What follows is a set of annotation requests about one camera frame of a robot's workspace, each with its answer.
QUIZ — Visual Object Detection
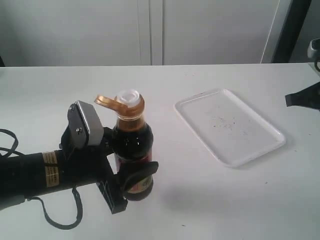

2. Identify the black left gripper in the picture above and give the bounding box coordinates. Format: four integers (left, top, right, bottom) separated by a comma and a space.
58, 102, 160, 215

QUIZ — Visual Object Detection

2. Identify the soy sauce bottle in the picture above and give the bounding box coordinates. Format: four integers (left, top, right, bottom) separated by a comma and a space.
93, 88, 154, 201

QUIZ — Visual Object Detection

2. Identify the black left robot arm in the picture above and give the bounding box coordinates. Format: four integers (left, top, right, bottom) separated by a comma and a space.
0, 100, 159, 214

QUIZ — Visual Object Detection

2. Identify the white plastic tray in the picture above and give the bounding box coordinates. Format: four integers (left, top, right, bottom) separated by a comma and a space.
174, 88, 286, 168

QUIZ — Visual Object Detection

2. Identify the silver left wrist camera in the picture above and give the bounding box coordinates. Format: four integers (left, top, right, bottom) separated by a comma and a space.
75, 100, 104, 146

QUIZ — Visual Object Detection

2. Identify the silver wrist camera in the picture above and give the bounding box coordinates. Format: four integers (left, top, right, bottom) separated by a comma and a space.
307, 38, 320, 72
75, 100, 104, 146

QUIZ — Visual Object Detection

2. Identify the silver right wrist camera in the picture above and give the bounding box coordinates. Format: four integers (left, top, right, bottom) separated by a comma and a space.
307, 38, 320, 72

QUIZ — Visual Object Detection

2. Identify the dark vertical post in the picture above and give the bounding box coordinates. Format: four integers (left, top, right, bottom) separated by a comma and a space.
271, 0, 312, 64

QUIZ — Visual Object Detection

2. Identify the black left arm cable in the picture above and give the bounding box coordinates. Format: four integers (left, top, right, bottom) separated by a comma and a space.
0, 128, 85, 231

